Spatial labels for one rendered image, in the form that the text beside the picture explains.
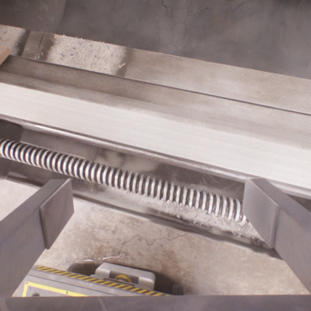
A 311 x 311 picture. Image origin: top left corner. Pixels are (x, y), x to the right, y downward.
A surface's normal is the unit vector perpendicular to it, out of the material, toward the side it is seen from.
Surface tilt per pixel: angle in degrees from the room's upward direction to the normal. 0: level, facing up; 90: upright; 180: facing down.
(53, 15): 0
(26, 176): 0
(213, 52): 18
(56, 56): 0
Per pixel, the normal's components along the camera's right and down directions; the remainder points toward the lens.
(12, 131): 0.96, 0.24
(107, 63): -0.11, -0.15
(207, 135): -0.24, 0.44
